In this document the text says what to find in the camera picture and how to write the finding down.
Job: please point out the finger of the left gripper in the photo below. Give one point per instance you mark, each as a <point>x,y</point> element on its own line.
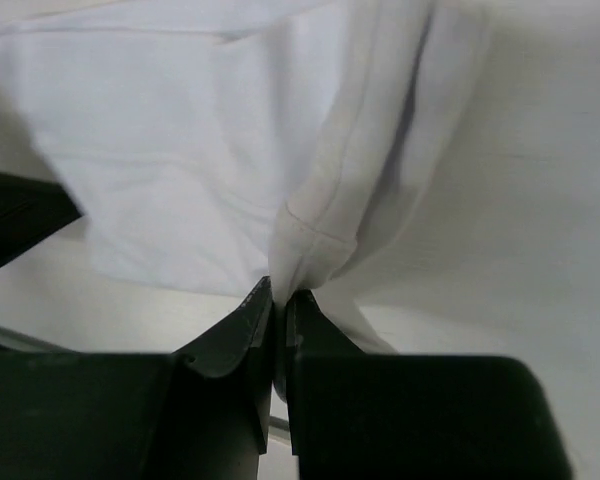
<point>31,211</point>

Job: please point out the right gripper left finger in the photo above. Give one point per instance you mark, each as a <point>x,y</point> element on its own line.
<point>200,412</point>

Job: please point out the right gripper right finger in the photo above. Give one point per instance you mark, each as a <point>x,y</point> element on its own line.
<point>356,415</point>

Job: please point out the white skirt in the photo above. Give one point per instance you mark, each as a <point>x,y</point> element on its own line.
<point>210,143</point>

